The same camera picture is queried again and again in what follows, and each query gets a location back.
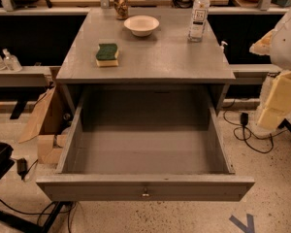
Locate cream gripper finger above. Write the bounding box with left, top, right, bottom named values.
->
left=249, top=30, right=274, bottom=55
left=256, top=71, right=291, bottom=130

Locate green and yellow sponge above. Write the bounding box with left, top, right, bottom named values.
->
left=95, top=43, right=119, bottom=67

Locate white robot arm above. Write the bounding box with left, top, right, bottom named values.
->
left=249, top=8, right=291, bottom=132

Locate open grey top drawer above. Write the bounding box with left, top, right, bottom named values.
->
left=37, top=85, right=254, bottom=201

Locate small white pump bottle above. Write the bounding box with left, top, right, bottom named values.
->
left=220, top=41, right=228, bottom=53

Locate black power adapter right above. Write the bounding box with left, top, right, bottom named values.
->
left=241, top=113, right=248, bottom=126

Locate black power adapter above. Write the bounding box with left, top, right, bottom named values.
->
left=16, top=158, right=27, bottom=179
left=241, top=113, right=248, bottom=126

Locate clear plastic water bottle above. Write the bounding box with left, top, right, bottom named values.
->
left=188, top=0, right=210, bottom=42

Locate grey wooden cabinet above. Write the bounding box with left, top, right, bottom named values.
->
left=55, top=7, right=237, bottom=115

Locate white ceramic bowl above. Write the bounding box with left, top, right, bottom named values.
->
left=124, top=16, right=159, bottom=37

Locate brown cardboard box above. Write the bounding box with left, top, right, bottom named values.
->
left=17, top=66, right=72, bottom=165

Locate clear sanitizer bottle right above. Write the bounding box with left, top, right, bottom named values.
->
left=3, top=49, right=22, bottom=72

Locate black power adapter left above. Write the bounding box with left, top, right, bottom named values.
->
left=16, top=158, right=27, bottom=179

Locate black floor cable right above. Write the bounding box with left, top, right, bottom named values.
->
left=222, top=110, right=291, bottom=154

